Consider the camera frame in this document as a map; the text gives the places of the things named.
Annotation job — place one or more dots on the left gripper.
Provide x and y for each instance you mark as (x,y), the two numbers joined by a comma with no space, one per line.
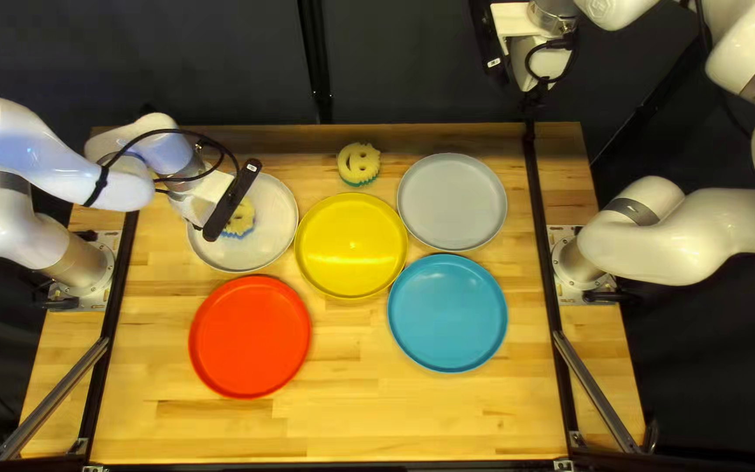
(206,196)

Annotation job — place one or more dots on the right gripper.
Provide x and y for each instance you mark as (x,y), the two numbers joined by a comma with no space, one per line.
(538,62)

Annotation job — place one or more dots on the yellow smiling face sponge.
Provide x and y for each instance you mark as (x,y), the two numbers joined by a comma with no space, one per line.
(243,219)
(358,164)

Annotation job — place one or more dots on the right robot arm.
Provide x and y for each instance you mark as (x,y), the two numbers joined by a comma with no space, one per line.
(698,229)

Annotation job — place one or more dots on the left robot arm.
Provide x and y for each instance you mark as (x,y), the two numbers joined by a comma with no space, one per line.
(30,170)

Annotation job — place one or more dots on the grey round plate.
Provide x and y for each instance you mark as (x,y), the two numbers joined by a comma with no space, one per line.
(266,242)
(452,202)

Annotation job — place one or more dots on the orange round plate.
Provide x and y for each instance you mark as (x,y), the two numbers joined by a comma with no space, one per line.
(250,337)

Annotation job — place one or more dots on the yellow round plate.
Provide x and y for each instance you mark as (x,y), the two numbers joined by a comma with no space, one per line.
(351,246)

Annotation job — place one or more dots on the teal round plate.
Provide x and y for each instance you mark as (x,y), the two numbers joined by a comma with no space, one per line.
(447,313)

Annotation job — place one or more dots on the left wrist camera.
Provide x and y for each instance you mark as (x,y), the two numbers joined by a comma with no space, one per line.
(230,200)

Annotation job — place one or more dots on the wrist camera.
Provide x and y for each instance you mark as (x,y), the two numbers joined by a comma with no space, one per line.
(230,200)
(485,39)

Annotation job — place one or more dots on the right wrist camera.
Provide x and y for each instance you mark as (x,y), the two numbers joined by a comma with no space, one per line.
(485,39)

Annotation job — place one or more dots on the black frame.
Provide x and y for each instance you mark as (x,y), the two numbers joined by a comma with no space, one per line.
(105,341)

